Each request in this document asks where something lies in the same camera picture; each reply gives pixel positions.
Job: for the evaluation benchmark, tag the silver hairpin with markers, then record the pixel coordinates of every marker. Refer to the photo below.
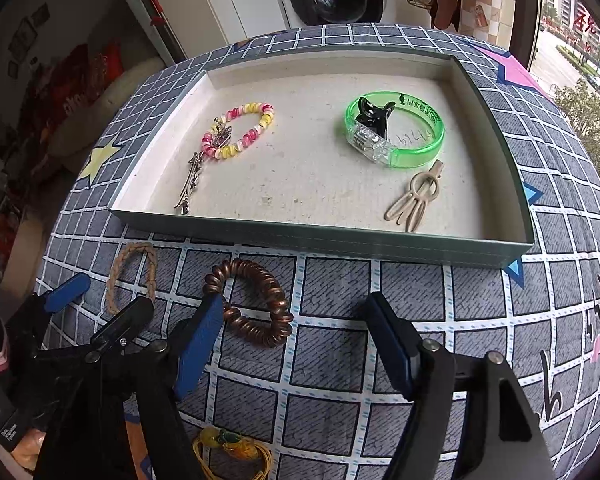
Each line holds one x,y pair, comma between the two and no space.
192,180

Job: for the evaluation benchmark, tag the beige sofa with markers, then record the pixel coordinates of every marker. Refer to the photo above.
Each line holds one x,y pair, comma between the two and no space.
125,95

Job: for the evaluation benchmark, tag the silver brooch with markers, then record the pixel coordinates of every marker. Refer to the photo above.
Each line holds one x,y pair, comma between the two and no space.
224,136

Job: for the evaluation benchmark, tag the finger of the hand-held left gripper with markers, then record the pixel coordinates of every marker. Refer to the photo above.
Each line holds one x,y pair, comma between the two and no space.
125,320
72,290

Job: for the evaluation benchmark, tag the checked grey tablecloth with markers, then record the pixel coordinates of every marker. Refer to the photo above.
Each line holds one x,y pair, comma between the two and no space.
330,360

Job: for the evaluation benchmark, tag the wall picture frames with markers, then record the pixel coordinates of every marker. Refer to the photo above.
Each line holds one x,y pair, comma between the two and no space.
27,35

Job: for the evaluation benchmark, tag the black claw hair clip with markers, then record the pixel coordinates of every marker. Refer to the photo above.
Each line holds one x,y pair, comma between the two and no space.
370,115

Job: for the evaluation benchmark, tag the red lettering window decal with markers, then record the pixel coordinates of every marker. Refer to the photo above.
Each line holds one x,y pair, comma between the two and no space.
587,25

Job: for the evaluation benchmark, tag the beige hair clip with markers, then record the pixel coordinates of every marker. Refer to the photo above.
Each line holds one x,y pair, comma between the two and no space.
422,185

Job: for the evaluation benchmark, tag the red cushions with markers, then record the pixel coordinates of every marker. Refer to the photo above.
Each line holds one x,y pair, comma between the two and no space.
75,80

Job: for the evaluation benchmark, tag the brown wooden stool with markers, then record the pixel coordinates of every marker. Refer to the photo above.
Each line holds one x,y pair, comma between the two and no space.
445,5

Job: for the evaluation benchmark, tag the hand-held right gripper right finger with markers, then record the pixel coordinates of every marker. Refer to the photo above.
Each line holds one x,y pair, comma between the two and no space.
390,345

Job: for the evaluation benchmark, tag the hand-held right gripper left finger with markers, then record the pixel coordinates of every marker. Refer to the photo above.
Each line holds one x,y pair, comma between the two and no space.
200,345

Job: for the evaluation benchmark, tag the pink checkered panel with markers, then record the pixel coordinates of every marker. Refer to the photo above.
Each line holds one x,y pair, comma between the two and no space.
487,0

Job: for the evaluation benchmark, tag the grey cardboard box tray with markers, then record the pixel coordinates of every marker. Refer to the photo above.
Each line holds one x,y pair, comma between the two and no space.
305,170

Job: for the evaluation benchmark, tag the white cabinet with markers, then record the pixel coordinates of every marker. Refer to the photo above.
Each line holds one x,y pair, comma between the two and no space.
220,0

